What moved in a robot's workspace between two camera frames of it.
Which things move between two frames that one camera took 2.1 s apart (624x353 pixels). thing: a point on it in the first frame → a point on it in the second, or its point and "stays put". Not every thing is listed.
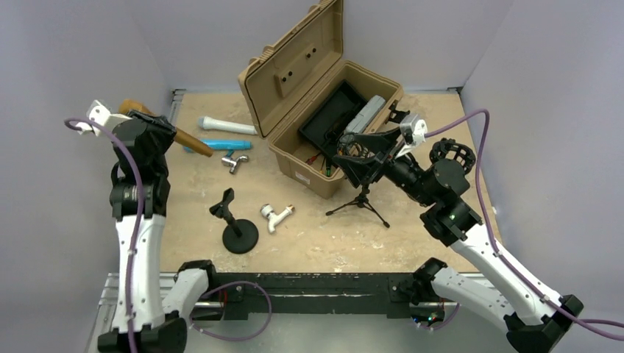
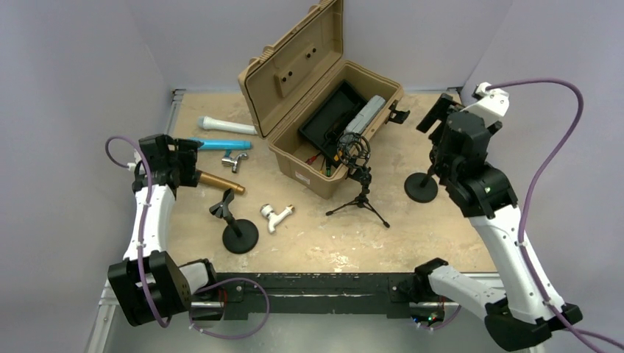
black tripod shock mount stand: (363, 199) stays put
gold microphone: (179, 134) → (210, 179)
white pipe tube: (206, 122) stays put
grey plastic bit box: (360, 120) stays put
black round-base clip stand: (240, 235) stays put
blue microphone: (228, 145) stays put
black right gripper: (357, 168) → (439, 112)
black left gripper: (160, 126) → (188, 151)
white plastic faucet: (268, 212) stays put
